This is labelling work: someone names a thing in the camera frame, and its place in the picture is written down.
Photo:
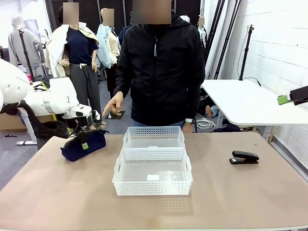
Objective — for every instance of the black tripod pole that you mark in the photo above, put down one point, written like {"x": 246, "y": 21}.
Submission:
{"x": 26, "y": 55}

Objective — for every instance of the person in black jacket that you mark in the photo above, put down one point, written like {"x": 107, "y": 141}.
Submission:
{"x": 163, "y": 72}

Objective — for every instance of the black scissors on floor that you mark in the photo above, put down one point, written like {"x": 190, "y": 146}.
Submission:
{"x": 10, "y": 135}

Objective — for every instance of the person's left hand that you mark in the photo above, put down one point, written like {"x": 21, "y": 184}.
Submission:
{"x": 188, "y": 127}

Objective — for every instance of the person's left forearm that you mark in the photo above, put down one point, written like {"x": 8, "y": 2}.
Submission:
{"x": 196, "y": 101}

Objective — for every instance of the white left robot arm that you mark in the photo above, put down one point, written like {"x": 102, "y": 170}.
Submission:
{"x": 14, "y": 86}

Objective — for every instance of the black leaning tripod poles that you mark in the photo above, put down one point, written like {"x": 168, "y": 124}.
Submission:
{"x": 221, "y": 38}

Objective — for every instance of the black stapler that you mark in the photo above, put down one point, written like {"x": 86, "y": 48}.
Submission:
{"x": 244, "y": 157}

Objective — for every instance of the mannequin navy shirt cream jacket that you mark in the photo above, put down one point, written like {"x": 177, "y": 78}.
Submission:
{"x": 79, "y": 60}

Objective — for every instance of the person's right forearm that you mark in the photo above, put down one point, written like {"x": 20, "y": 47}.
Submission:
{"x": 122, "y": 79}

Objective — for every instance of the black light stand on table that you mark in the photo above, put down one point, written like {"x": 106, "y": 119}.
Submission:
{"x": 246, "y": 53}

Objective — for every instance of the cardboard box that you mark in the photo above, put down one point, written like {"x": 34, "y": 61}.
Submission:
{"x": 12, "y": 121}

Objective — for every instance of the navy blue zipper pouch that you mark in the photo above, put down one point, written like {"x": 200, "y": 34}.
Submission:
{"x": 92, "y": 144}

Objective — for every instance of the white perforated plastic basket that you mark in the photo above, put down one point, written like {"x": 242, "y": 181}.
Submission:
{"x": 154, "y": 168}
{"x": 154, "y": 138}

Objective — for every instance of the mannequin in light blue jacket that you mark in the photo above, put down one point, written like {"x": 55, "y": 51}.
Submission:
{"x": 107, "y": 45}

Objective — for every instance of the black mannequin base plate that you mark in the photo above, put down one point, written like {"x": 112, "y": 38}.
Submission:
{"x": 115, "y": 115}

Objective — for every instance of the person's right hand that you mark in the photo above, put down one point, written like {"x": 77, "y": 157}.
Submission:
{"x": 116, "y": 102}

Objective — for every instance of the silver wrist watch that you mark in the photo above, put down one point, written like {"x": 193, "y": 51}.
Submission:
{"x": 190, "y": 120}

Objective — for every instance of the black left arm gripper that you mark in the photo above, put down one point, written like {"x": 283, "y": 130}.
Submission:
{"x": 80, "y": 122}

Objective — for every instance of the white side table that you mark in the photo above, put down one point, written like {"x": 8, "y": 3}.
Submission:
{"x": 250, "y": 103}

